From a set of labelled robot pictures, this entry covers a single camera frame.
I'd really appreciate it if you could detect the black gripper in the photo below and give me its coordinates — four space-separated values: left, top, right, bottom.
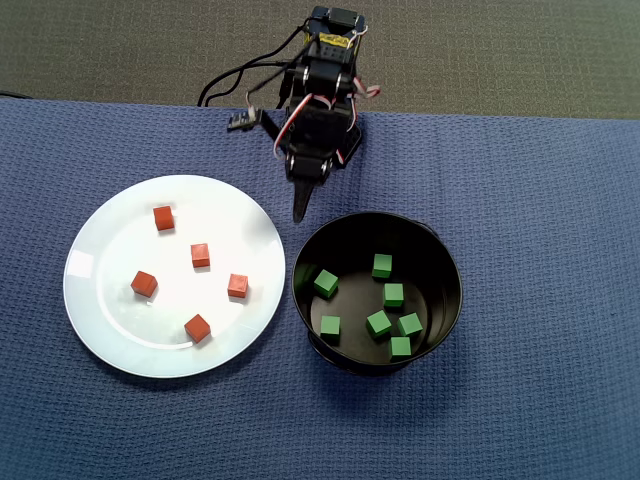
279 94 351 225

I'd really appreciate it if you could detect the green cube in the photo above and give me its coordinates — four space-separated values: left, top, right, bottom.
319 315 342 345
388 336 413 363
371 253 394 280
396 312 424 337
313 269 340 300
382 282 405 309
365 309 393 340

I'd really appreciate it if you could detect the white round plate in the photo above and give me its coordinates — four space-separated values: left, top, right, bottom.
62 173 287 380

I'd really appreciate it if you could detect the black round pot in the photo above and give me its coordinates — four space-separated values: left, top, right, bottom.
290 210 465 377

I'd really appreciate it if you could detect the blue woven table cloth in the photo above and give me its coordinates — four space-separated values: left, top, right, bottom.
0 96 640 480

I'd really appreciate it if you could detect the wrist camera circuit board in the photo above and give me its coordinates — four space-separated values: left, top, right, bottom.
227 108 264 133

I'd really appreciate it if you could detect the thin black camera cable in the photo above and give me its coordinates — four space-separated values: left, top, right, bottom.
244 42 311 112

